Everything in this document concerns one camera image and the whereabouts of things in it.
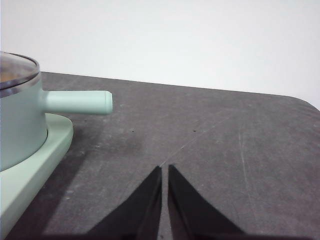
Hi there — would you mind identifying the mint green pot with handle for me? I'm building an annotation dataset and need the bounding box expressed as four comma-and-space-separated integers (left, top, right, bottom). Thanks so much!
0, 72, 113, 172

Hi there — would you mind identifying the mint green breakfast maker base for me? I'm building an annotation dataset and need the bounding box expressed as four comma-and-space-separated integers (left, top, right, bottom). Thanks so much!
0, 112, 74, 235

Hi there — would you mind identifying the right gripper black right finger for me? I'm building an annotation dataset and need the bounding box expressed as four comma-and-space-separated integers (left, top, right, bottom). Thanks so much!
167, 164, 245, 236

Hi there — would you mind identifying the glass lid with green knob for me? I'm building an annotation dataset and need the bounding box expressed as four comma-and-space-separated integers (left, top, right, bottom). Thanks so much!
0, 51, 41, 91

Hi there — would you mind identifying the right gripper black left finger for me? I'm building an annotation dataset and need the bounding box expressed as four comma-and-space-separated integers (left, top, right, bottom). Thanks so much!
86, 166, 163, 236

